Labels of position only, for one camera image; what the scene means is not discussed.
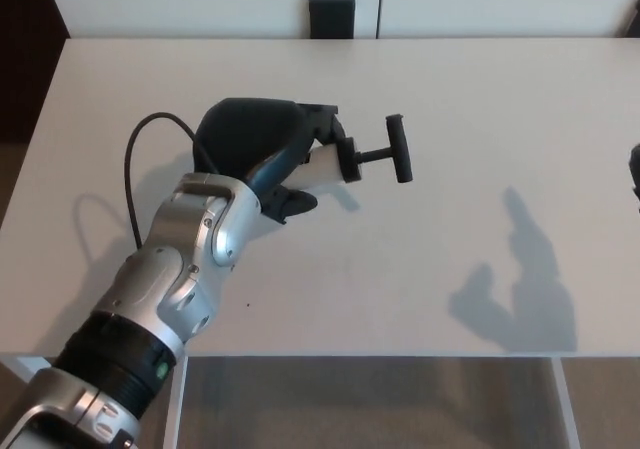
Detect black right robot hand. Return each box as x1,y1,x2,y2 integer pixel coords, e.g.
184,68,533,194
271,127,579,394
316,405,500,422
627,143,640,201

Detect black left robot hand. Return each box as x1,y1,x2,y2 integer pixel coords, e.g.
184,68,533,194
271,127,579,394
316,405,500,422
193,97,347,225

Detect white air pump black handle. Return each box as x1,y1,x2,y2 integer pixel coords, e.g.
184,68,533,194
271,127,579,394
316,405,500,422
292,113,415,191

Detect black chair backrest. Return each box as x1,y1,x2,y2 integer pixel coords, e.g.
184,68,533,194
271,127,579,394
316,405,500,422
307,0,357,40
624,0,640,38

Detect dark brown wooden panel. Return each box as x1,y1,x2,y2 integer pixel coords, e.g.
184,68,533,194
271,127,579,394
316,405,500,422
0,0,71,146

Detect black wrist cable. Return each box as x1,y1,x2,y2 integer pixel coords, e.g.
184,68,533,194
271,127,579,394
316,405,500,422
124,112,222,248

